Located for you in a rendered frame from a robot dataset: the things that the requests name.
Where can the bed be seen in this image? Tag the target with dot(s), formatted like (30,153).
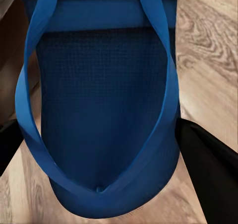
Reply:
(13,31)

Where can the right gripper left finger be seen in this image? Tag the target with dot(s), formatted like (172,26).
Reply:
(10,139)

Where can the sandal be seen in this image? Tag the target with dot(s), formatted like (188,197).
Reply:
(110,101)

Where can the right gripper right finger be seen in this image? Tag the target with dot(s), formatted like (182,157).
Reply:
(213,169)

